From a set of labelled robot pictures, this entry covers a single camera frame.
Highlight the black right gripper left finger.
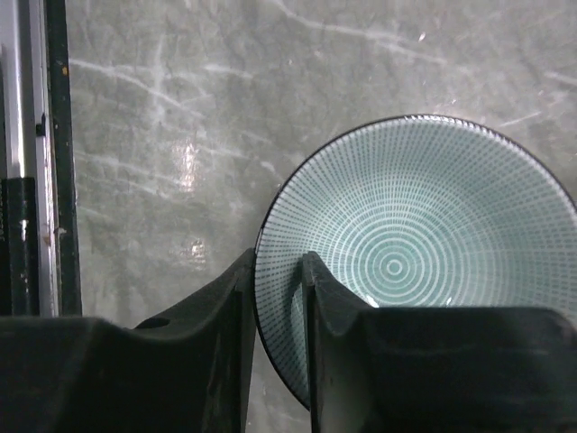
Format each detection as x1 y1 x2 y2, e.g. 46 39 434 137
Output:
1 250 255 432

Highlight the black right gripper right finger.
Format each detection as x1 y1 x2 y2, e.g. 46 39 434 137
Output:
302 252 576 432

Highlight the plain light teal bowl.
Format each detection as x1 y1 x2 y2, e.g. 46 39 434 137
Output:
253 115 576 404

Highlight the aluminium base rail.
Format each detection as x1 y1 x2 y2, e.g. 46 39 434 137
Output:
1 0 82 318

